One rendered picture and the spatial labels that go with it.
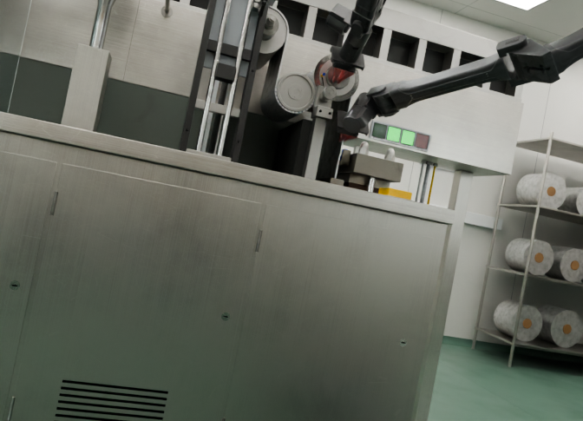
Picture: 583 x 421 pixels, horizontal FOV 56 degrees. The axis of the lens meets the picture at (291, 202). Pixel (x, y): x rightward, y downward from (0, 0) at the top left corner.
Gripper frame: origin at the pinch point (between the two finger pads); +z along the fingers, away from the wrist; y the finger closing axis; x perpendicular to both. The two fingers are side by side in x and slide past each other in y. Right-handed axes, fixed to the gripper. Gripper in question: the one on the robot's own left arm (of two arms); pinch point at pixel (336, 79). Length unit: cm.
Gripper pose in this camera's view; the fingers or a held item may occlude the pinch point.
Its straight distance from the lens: 172.4
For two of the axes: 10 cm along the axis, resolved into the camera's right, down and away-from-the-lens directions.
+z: -3.2, 5.8, 7.5
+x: 0.0, -7.9, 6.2
